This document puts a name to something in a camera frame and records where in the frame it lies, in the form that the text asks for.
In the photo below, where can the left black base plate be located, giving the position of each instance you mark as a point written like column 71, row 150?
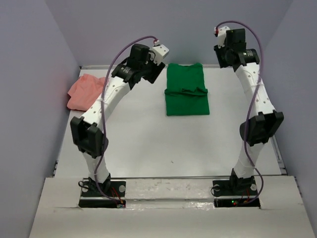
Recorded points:
column 90, row 196

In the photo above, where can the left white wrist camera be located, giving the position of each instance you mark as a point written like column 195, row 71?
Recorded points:
column 160, row 52

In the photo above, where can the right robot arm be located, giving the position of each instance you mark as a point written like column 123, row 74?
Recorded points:
column 262, row 120

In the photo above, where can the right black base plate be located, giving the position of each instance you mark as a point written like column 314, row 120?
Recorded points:
column 227, row 195

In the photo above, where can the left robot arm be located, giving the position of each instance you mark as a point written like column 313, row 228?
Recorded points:
column 89, row 130

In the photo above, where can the green t shirt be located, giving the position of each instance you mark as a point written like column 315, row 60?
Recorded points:
column 185, row 93

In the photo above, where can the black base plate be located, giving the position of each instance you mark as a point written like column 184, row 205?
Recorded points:
column 90, row 196
column 227, row 195

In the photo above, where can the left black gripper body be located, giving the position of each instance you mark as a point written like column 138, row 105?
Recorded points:
column 151, row 71

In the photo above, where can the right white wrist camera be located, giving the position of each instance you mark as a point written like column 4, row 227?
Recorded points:
column 220, row 34

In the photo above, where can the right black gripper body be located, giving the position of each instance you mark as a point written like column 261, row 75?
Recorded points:
column 223, row 53

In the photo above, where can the pink folded t shirt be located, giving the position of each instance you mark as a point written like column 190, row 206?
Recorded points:
column 84, row 92

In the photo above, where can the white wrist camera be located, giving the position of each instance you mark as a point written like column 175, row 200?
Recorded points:
column 160, row 52
column 220, row 34

